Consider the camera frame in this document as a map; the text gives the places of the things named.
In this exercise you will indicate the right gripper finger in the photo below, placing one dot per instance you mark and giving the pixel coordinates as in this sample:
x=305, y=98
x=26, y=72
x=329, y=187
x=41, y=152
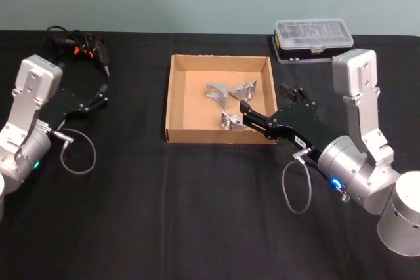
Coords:
x=297, y=95
x=257, y=121

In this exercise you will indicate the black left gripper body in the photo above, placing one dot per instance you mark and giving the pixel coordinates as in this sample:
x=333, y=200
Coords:
x=70, y=101

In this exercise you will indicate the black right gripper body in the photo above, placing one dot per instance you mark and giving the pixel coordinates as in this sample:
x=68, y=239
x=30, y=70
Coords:
x=295, y=121

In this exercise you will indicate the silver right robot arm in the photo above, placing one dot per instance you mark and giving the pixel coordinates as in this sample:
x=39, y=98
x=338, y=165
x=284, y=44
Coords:
x=357, y=168

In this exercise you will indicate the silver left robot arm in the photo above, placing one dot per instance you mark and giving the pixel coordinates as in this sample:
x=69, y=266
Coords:
x=24, y=119

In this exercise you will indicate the clear plastic case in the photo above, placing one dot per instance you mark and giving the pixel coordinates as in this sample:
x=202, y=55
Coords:
x=311, y=35

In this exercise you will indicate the shallow brown cardboard tray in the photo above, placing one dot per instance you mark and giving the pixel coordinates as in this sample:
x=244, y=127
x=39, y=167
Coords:
x=193, y=103

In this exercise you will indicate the black tablecloth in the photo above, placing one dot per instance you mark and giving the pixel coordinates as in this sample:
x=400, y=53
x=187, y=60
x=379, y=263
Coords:
x=183, y=214

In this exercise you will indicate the small grey metal bracket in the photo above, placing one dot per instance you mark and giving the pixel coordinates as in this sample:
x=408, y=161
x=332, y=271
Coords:
x=229, y=120

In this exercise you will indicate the triangular grey metal bracket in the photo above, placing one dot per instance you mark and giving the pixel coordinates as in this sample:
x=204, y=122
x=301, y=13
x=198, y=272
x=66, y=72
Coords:
x=244, y=90

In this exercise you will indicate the wide folded grey metal bracket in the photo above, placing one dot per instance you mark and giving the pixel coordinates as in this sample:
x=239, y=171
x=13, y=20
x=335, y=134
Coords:
x=216, y=92

